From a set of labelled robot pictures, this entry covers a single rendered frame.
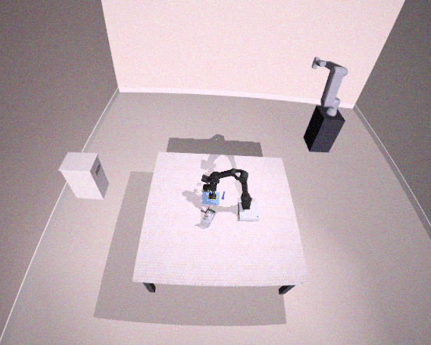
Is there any light blue square mat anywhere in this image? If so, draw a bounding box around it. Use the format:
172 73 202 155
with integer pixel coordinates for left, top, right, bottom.
202 192 219 205

